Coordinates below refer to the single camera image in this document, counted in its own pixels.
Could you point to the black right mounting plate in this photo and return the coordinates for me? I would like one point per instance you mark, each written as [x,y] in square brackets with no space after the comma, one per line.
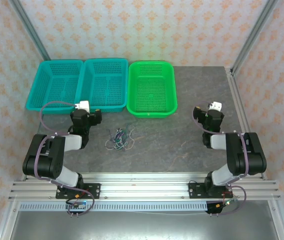
[195,191]

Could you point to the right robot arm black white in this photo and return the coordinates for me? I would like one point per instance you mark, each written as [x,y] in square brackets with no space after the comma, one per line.
[244,155]

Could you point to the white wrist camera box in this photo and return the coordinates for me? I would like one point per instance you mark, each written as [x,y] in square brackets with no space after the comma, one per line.
[84,105]
[216,106]

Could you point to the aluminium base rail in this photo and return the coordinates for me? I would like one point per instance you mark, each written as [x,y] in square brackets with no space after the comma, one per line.
[144,187]

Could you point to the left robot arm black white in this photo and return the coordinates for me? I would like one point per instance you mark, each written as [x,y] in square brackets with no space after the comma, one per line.
[47,160]

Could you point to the aluminium table side rail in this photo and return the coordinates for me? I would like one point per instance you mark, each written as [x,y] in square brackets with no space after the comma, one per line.
[236,100]

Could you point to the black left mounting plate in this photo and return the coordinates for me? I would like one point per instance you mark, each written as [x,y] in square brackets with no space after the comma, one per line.
[94,191]

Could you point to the green plastic basket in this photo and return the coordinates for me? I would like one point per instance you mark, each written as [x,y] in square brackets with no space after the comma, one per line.
[151,85]

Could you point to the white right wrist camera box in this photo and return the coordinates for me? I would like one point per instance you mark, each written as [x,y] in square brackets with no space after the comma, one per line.
[216,106]

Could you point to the aluminium frame post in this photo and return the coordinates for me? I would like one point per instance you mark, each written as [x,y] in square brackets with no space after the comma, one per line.
[29,27]
[254,32]

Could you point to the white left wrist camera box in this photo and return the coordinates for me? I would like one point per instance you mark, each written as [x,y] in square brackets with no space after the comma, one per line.
[84,105]

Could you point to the black mounting plate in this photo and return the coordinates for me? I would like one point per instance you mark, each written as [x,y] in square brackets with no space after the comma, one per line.
[195,191]
[94,191]

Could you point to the small circuit board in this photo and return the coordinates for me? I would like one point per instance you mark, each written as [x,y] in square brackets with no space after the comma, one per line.
[221,205]
[77,205]

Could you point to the teal plastic basket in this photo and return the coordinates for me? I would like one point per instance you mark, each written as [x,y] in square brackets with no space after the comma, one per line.
[101,82]
[57,82]

